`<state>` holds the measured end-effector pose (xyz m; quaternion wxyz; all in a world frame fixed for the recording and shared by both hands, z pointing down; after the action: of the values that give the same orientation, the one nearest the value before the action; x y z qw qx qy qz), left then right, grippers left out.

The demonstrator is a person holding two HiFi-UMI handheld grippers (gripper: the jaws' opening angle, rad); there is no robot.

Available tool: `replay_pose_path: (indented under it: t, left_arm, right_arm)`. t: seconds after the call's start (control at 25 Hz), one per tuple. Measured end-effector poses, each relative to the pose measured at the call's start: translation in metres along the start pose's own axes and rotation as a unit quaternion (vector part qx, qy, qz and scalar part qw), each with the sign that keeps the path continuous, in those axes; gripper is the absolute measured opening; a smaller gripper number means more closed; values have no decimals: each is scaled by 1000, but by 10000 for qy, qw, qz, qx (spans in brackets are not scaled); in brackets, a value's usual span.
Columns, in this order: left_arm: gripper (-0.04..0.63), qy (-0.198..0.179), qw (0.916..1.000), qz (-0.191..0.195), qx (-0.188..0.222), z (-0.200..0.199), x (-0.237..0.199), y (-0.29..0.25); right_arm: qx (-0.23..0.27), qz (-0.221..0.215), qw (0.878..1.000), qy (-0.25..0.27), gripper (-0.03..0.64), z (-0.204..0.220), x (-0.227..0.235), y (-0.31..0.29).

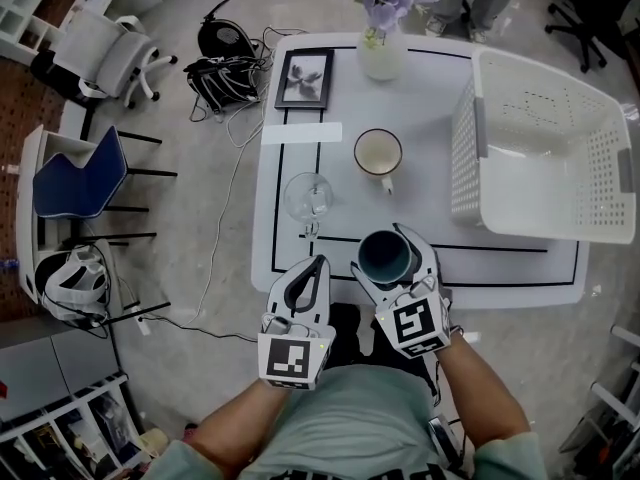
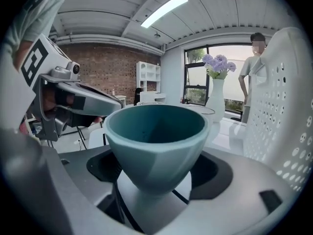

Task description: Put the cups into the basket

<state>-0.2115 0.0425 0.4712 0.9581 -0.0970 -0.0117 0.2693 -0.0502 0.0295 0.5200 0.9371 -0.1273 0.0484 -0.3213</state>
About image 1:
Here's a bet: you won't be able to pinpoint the white shelf unit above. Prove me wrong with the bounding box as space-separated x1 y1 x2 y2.
0 0 66 64

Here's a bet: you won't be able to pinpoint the clear wine glass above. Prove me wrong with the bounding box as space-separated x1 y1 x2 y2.
283 171 335 239

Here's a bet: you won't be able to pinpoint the white VR headset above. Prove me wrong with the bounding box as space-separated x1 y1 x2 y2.
42 248 110 324

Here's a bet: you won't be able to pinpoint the white metal rack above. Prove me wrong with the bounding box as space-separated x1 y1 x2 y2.
557 325 640 480

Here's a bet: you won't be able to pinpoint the black office chair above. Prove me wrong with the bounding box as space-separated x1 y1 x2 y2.
544 0 640 74

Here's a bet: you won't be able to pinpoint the person in white t-shirt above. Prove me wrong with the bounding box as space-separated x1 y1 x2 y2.
149 365 549 480

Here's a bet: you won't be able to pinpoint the white office chair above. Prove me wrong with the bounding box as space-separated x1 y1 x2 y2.
52 7 179 110

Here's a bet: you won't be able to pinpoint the person's black trousers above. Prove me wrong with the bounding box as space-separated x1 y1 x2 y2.
327 301 436 369

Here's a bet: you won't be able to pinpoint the white plastic laundry basket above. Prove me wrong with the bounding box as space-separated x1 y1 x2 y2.
449 47 636 245

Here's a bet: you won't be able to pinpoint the white paper strip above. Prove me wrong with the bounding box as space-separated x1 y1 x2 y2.
261 121 344 145

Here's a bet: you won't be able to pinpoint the white low shelf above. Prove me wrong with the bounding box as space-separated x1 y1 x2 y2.
0 372 151 480

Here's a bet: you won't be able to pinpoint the grey cabinet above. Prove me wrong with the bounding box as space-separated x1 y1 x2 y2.
0 327 124 422

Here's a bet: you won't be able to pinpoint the person's left forearm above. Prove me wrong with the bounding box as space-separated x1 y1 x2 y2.
192 380 289 469

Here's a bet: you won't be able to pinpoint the person's right forearm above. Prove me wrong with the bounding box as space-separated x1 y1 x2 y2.
439 340 531 449

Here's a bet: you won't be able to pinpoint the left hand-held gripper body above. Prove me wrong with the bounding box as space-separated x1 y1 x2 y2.
258 312 337 393

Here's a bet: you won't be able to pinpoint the cream mug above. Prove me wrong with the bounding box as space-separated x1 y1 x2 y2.
353 127 404 196

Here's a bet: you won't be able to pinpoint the blue chair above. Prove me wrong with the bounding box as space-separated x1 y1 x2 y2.
32 126 179 249

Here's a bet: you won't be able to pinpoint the white vase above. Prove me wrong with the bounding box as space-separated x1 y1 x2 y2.
356 26 409 82

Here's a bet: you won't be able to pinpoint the black picture frame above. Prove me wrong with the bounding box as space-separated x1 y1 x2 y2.
273 47 335 112

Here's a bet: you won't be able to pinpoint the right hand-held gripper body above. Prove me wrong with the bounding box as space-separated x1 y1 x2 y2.
374 287 464 360

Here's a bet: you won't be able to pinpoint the white cable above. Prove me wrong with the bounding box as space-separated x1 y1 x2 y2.
177 117 266 329

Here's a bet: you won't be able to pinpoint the teal cup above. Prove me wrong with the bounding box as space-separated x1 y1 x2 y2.
357 230 419 285

